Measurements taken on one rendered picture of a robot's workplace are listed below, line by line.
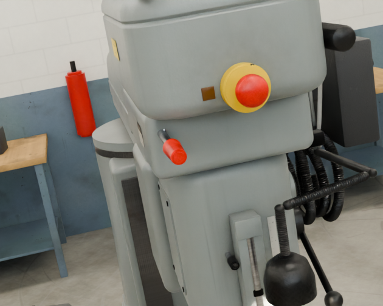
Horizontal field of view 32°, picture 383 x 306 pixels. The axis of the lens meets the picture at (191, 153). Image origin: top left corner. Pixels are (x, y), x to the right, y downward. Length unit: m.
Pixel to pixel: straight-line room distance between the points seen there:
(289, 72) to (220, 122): 0.14
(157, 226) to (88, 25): 4.10
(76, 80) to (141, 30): 4.30
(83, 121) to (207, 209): 4.19
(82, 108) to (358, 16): 2.35
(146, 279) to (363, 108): 0.60
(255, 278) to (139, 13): 0.43
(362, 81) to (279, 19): 0.54
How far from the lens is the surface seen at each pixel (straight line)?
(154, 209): 1.20
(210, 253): 1.03
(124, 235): 1.50
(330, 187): 0.96
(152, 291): 1.55
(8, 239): 5.13
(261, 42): 0.84
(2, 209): 5.49
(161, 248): 1.22
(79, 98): 5.13
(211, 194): 1.00
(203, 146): 0.94
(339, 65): 1.34
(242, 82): 0.79
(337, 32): 0.90
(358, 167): 1.04
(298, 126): 0.97
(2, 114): 5.31
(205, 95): 0.83
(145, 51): 0.83
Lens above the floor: 1.91
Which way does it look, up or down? 15 degrees down
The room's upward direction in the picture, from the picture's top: 10 degrees counter-clockwise
